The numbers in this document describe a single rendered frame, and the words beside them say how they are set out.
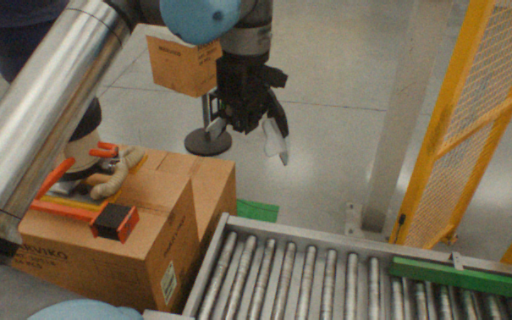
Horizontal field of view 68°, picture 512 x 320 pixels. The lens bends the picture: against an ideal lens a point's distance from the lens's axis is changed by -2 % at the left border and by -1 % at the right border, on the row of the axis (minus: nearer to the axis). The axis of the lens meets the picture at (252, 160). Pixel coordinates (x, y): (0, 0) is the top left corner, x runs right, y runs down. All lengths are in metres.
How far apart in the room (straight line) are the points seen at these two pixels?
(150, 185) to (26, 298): 1.16
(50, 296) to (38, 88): 0.20
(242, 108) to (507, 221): 2.65
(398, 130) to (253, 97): 1.58
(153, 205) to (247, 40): 0.94
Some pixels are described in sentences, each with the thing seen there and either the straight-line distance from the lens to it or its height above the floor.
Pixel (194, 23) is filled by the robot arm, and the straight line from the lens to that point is 0.43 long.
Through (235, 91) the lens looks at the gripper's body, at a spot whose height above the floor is 1.62.
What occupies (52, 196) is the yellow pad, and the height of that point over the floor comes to 1.07.
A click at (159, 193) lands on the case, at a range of 1.43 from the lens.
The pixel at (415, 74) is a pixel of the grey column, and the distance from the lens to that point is 1.97.
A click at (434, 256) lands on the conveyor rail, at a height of 0.59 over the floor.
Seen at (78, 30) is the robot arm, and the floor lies 1.76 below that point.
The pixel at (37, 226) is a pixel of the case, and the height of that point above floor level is 0.94.
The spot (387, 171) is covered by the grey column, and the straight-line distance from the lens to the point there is 2.27.
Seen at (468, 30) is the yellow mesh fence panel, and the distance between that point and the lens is 1.34.
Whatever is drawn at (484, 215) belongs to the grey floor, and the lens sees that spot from 3.04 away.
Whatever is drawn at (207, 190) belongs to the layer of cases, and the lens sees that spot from 2.00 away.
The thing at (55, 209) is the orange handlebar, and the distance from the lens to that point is 1.11.
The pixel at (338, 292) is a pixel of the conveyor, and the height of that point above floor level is 0.49.
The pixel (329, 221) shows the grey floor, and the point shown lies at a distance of 2.63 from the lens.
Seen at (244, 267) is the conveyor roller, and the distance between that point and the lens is 1.67.
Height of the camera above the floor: 1.90
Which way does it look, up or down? 39 degrees down
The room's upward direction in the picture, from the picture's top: straight up
